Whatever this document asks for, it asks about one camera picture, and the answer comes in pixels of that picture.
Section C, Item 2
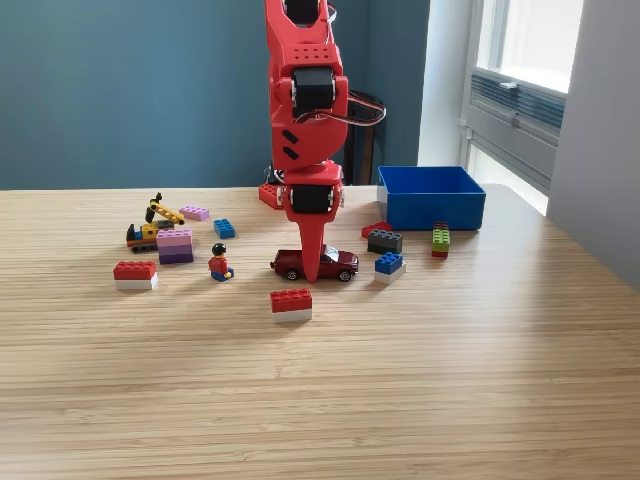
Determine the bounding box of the dark red toy pickup truck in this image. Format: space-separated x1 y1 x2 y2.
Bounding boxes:
269 243 360 283

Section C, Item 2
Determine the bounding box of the toy figure red shirt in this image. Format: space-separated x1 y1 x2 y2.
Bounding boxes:
207 243 235 283

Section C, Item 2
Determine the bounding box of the red and white brick stack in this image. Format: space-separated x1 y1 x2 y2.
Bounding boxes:
269 288 314 324
112 260 159 291

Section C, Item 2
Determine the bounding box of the blue plastic bin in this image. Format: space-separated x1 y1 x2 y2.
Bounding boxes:
377 165 487 232

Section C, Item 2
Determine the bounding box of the black folded chair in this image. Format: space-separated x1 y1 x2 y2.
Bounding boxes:
344 89 387 186

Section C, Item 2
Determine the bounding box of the dark grey brick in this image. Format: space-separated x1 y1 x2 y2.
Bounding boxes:
367 229 404 255

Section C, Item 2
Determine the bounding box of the blue and white brick stack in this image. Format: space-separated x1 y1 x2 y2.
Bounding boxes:
373 252 407 285

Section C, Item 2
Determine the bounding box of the green and red brick stack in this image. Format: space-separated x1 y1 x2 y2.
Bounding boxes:
431 221 451 259

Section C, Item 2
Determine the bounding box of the pink and purple brick stack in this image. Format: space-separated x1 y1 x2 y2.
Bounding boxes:
156 228 195 265

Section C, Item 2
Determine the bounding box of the small yellow toy digger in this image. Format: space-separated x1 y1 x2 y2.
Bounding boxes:
124 192 186 253

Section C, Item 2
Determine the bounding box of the grey louvered window unit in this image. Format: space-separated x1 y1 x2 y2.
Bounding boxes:
468 68 567 147

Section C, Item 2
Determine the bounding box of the white window frame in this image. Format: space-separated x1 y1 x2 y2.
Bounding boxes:
469 0 585 95

